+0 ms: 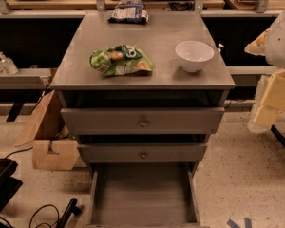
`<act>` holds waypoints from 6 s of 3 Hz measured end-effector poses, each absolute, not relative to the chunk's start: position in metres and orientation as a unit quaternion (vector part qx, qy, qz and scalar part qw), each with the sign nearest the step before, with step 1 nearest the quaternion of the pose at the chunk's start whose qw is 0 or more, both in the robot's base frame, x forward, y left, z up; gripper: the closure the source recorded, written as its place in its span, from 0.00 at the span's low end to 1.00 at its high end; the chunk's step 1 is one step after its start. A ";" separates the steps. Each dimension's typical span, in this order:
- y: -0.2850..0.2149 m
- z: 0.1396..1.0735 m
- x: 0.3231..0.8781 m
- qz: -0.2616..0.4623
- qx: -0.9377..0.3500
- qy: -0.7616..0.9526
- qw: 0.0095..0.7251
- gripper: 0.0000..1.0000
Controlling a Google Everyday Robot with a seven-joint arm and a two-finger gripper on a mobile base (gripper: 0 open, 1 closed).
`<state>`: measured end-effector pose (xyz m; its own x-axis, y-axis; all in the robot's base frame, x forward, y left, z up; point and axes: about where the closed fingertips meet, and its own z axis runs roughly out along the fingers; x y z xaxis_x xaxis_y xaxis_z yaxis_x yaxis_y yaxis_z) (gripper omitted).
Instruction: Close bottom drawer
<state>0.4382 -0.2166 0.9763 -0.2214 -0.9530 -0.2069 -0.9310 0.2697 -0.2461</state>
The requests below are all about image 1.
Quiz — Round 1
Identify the grey drawer cabinet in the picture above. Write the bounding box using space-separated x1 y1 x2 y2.
49 9 237 176

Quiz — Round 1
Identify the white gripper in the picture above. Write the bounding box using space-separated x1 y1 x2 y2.
244 29 285 133

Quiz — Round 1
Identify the grey drawer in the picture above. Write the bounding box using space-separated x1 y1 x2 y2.
78 143 207 163
88 162 208 228
61 107 224 135

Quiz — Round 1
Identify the blue floor tape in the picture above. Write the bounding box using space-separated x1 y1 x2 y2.
226 218 253 228

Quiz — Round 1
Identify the blue white snack bag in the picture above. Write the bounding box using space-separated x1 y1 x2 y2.
108 1 149 24

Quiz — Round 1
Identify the grey bottom drawer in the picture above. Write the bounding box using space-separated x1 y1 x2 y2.
88 162 208 228

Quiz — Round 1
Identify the clear sanitizer bottle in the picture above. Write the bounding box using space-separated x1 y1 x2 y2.
0 51 18 75

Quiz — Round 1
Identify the green chip bag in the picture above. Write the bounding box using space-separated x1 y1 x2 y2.
89 45 153 76

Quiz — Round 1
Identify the cardboard box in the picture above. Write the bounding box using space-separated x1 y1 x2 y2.
14 91 80 171

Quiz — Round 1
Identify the white bowl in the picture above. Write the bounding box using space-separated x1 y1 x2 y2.
175 41 215 72

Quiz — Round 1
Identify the grey middle drawer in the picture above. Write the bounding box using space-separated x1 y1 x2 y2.
78 143 207 163

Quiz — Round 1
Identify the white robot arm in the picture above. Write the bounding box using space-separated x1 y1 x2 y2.
244 10 285 133

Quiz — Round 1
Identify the grey top drawer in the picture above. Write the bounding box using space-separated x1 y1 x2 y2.
61 107 224 135

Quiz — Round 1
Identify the black stand leg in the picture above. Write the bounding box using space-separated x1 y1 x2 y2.
56 198 82 228

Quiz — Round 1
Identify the black floor cable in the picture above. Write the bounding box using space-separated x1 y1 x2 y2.
28 203 61 228

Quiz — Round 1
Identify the white pump dispenser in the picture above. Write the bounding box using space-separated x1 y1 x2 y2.
218 43 225 60

